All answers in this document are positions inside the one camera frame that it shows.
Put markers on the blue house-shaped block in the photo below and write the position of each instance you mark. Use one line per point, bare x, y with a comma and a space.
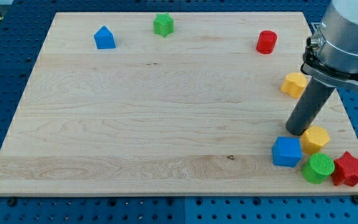
104, 39

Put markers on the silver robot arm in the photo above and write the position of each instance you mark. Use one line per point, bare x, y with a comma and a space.
330, 59

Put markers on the red cylinder block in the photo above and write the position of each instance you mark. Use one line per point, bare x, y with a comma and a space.
266, 42

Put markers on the green star block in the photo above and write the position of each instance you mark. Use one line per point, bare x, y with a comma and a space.
163, 24

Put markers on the blue cube block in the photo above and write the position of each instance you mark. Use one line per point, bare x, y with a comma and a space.
286, 152

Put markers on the green cylinder block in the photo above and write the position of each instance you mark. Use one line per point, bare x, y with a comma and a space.
318, 168

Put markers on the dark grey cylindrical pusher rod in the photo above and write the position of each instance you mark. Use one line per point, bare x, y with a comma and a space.
309, 105

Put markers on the yellow hexagon block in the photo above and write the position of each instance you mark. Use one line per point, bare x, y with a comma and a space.
314, 139

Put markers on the red star block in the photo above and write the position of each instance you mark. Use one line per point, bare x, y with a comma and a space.
346, 170

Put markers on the wooden board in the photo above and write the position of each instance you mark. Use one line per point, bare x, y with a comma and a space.
191, 114

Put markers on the yellow heart-shaped block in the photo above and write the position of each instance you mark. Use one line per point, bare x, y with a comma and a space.
294, 84

